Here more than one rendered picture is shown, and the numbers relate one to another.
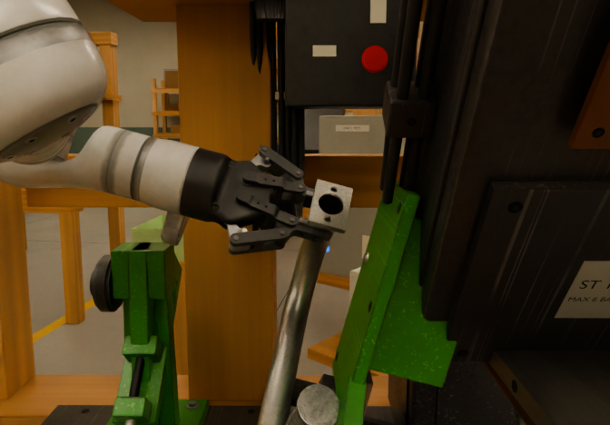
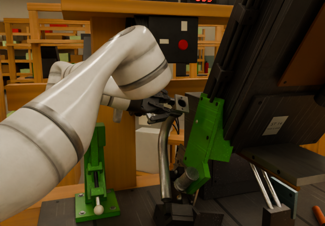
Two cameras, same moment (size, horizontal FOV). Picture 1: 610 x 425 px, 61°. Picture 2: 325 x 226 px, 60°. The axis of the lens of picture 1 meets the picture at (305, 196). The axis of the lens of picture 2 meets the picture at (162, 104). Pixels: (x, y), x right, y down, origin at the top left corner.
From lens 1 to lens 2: 0.33 m
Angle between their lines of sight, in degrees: 18
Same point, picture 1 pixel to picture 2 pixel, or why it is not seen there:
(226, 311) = (115, 150)
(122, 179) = (106, 98)
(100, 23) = not seen: outside the picture
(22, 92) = (165, 80)
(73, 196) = not seen: hidden behind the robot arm
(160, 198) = (121, 104)
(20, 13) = (161, 58)
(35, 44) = (165, 66)
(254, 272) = (127, 133)
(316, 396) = (191, 170)
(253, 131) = not seen: hidden behind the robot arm
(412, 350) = (220, 150)
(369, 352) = (209, 152)
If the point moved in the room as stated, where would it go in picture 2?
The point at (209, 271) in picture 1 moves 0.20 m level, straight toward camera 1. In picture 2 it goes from (108, 134) to (129, 150)
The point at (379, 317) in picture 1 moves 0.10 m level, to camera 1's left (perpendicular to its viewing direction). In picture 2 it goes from (212, 140) to (174, 144)
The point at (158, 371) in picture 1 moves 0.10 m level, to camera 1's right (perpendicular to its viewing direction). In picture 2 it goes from (102, 176) to (134, 172)
